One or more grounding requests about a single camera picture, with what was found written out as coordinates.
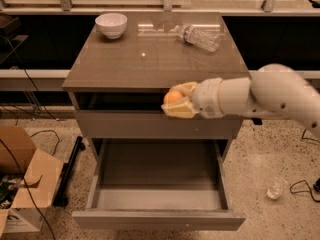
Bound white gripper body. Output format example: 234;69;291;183
192;78;223;119

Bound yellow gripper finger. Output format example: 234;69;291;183
170;81;198;97
161;97;197;119

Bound orange fruit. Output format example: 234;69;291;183
163;90;183;104

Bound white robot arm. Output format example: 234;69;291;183
161;64;320;138

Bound grey drawer cabinet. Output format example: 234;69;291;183
61;11;259;232

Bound open grey middle drawer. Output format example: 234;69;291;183
73;139;245;231

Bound clear plastic water bottle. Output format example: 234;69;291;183
175;25;220;52

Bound white ceramic bowl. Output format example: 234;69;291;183
95;13;127;39

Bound crumpled clear plastic cup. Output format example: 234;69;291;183
266;177;287;200

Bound black bar on floor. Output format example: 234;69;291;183
53;136;85;207

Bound brown cardboard box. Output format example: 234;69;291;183
0;126;63;235

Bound black cable left floor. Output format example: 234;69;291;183
0;33;63;240

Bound black cable floor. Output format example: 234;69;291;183
0;33;63;240
289;128;320;203

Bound black cable right floor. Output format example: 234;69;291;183
289;128;320;203

